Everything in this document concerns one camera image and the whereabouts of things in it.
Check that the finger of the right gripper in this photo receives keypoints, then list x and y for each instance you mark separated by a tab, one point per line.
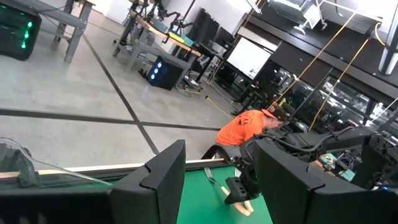
236	190

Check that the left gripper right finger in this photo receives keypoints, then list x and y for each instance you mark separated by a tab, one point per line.
289	193

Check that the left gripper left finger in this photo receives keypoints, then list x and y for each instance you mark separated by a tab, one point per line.
149	193

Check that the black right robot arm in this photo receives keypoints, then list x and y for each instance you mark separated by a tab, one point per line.
335	140

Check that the green table mat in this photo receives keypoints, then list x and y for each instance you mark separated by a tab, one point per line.
202	202

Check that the black table clamp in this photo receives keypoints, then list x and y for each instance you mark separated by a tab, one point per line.
214	151

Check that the person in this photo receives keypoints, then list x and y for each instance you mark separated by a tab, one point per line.
242	127

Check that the white screen monitor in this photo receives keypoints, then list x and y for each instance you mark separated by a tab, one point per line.
248	57

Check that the black computer blue lights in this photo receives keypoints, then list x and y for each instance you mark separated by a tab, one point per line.
164	74

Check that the clear plastic bin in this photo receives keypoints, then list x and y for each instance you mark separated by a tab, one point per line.
18	161

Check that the black monitor back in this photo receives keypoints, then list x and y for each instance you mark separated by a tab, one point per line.
205	28

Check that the black storage rack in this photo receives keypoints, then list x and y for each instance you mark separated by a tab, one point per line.
342	43

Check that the wooden top workbench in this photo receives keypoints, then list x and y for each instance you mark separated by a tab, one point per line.
161	32

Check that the grey metal workbench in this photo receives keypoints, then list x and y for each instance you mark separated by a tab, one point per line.
71	21

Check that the black computer green lights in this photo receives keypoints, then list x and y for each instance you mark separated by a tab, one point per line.
18	31

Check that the black corner bracket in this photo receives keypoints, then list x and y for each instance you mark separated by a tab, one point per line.
28	174

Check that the white and black post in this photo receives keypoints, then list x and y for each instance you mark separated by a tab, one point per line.
388	59

